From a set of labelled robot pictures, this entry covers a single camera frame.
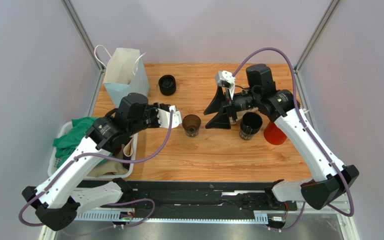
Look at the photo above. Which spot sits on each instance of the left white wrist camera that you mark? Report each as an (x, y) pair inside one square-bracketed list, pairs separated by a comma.
[(170, 118)]

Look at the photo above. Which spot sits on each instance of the black cup lid stack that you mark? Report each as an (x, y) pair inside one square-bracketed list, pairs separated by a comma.
[(167, 85)]

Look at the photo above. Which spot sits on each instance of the white plastic basket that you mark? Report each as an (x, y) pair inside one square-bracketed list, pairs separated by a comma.
[(56, 163)]

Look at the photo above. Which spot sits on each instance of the white paper bag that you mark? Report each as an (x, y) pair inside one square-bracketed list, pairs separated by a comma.
[(124, 73)]

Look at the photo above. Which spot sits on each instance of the black paper cup stack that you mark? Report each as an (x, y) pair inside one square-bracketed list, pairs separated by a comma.
[(250, 125)]

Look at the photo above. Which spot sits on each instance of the single dark coffee cup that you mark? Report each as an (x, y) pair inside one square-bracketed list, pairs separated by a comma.
[(191, 124)]

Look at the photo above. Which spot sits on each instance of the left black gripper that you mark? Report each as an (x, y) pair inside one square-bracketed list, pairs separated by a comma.
[(154, 109)]

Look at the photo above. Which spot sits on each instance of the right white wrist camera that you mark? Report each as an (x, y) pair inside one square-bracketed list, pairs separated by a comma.
[(226, 80)]

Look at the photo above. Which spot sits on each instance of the bottom pulp cup carrier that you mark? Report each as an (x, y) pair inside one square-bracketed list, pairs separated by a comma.
[(240, 114)]

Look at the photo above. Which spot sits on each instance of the beige cloth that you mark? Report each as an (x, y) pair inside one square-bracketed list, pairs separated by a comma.
[(109, 167)]

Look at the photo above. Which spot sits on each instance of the red straw holder cup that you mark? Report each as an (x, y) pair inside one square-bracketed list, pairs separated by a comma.
[(273, 134)]

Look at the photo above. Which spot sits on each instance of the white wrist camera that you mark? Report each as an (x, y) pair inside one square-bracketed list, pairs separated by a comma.
[(170, 118), (226, 80)]

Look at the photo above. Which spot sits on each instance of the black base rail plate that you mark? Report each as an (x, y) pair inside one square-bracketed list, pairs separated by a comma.
[(203, 200)]

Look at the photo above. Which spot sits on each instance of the green cloth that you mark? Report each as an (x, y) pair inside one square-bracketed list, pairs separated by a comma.
[(67, 143)]

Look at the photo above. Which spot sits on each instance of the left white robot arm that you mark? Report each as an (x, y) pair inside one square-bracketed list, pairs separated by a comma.
[(57, 202)]

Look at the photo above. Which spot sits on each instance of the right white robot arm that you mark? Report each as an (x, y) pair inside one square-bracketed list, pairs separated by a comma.
[(330, 177)]

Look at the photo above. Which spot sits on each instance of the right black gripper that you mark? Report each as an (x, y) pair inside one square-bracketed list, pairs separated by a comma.
[(229, 108)]

